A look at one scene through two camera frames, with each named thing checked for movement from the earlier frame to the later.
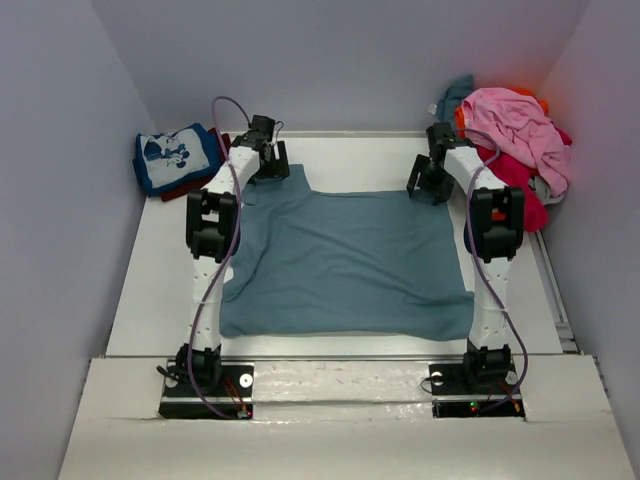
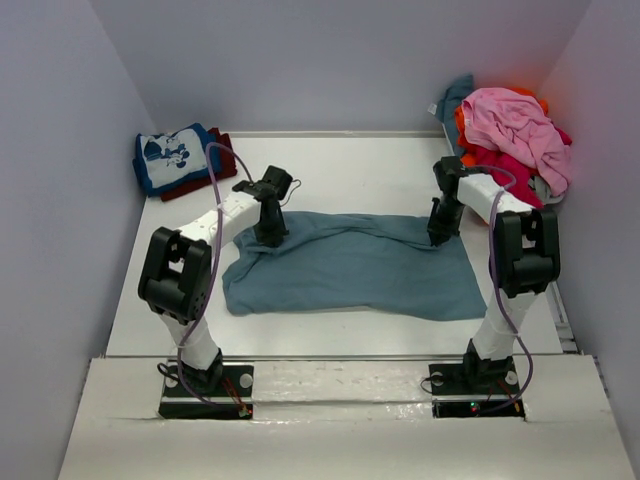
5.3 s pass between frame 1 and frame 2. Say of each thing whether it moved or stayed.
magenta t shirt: stayed
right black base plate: stayed
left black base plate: stayed
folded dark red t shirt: stayed
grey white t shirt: stayed
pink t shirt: stayed
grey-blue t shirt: moved
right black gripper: moved
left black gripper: moved
